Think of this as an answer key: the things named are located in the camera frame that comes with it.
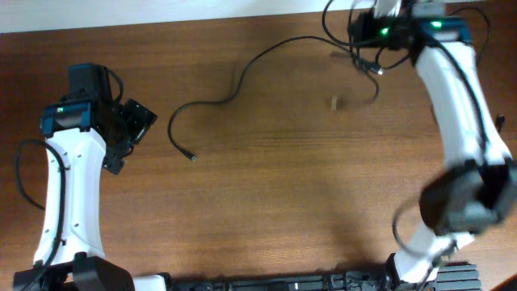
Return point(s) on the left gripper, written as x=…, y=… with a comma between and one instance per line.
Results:
x=141, y=117

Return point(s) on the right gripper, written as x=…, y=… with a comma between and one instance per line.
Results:
x=365, y=26

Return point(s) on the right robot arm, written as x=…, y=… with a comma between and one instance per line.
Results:
x=477, y=189

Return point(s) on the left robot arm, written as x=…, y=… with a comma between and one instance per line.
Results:
x=85, y=132

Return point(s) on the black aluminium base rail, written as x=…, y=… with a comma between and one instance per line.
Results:
x=456, y=277

